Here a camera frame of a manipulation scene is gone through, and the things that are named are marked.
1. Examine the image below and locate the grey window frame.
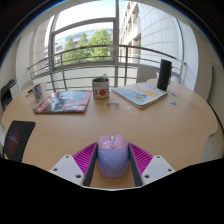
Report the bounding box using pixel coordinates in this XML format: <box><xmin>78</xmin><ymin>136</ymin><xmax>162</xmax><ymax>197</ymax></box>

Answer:
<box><xmin>48</xmin><ymin>0</ymin><xmax>122</xmax><ymax>88</ymax></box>

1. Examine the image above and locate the white illustrated book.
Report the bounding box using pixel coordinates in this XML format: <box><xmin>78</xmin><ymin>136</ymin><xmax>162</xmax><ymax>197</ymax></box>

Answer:
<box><xmin>111</xmin><ymin>81</ymin><xmax>169</xmax><ymax>110</ymax></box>

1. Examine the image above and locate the white chair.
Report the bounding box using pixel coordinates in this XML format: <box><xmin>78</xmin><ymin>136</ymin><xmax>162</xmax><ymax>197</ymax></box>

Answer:
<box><xmin>135</xmin><ymin>63</ymin><xmax>158</xmax><ymax>84</ymax></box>
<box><xmin>19</xmin><ymin>79</ymin><xmax>35</xmax><ymax>93</ymax></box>

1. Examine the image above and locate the black mouse pad red print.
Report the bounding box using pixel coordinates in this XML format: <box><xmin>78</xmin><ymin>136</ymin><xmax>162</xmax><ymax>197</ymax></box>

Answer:
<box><xmin>3</xmin><ymin>120</ymin><xmax>37</xmax><ymax>164</ymax></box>

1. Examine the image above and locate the white printed can with plant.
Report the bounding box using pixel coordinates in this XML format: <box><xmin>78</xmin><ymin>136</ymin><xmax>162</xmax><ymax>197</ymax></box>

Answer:
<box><xmin>91</xmin><ymin>73</ymin><xmax>110</xmax><ymax>101</ymax></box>

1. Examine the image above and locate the blue and white mug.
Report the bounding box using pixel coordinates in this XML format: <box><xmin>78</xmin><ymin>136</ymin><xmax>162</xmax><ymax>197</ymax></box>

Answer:
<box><xmin>32</xmin><ymin>83</ymin><xmax>45</xmax><ymax>101</ymax></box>

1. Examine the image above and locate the grey metal railing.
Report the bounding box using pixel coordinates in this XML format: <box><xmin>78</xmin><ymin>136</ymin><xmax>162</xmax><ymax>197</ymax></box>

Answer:
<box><xmin>27</xmin><ymin>44</ymin><xmax>187</xmax><ymax>93</ymax></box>

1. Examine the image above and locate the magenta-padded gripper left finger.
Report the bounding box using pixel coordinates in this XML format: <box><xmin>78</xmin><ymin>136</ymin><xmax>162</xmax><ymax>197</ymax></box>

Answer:
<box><xmin>49</xmin><ymin>142</ymin><xmax>99</xmax><ymax>188</ymax></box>

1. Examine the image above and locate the black and white printer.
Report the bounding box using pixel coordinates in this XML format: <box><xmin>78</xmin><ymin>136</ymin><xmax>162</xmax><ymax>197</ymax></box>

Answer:
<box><xmin>0</xmin><ymin>78</ymin><xmax>20</xmax><ymax>112</ymax></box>

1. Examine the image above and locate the black cylindrical speaker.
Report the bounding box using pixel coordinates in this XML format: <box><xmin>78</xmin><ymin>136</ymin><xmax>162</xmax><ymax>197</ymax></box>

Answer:
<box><xmin>156</xmin><ymin>58</ymin><xmax>173</xmax><ymax>92</ymax></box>

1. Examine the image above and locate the pink and lilac computer mouse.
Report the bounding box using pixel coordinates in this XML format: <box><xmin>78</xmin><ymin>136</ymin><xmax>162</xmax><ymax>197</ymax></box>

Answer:
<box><xmin>96</xmin><ymin>134</ymin><xmax>131</xmax><ymax>178</ymax></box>

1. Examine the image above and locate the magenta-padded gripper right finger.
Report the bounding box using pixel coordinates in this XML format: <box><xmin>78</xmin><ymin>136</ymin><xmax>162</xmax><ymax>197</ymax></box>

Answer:
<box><xmin>127</xmin><ymin>142</ymin><xmax>177</xmax><ymax>188</ymax></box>

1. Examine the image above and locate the red and grey magazine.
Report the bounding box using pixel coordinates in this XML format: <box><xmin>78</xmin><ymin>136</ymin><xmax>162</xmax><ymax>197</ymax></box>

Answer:
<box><xmin>33</xmin><ymin>89</ymin><xmax>93</xmax><ymax>115</ymax></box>

